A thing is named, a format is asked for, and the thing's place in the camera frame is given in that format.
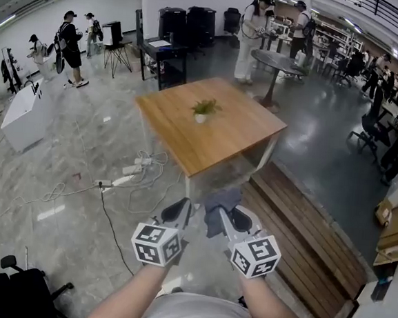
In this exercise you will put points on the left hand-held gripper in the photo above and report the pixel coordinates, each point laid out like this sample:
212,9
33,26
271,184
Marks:
164,235

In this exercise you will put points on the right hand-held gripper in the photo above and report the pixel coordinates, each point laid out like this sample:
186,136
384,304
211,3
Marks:
250,246

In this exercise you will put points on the grey cloth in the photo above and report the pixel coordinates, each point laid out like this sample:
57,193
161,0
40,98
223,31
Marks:
220,208

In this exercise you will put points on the white flower pot with plant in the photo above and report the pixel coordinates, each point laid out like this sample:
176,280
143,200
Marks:
205,110

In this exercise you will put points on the person's left forearm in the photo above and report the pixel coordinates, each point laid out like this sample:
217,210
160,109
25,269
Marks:
128,297

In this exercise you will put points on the person's right forearm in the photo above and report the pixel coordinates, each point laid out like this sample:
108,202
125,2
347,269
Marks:
269,310

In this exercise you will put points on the wooden slatted bench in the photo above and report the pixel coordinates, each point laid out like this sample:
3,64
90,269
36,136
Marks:
302,240

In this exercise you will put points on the white power strip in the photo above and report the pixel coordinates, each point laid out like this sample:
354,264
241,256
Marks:
102,183
142,162
131,169

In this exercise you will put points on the person's white shirt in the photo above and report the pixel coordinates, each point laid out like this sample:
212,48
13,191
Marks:
199,317

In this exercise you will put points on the wooden table with white legs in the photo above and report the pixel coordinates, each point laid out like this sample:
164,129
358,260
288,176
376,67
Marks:
208,135

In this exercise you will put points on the cardboard boxes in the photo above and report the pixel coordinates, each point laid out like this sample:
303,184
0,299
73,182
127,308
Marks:
395,231

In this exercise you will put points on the black office chair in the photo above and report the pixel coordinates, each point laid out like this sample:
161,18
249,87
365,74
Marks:
10,294
372,133

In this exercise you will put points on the black shelf cart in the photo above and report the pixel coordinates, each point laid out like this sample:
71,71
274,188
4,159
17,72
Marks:
164,60

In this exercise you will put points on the white cabinet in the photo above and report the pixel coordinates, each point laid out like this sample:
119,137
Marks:
26,115

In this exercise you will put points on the round dark table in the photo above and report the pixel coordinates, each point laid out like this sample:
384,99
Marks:
280,63

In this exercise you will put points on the black stool with white box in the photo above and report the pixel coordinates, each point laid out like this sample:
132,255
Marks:
114,43

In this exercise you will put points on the black equipment case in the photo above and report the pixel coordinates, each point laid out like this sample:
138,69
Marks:
171,24
201,25

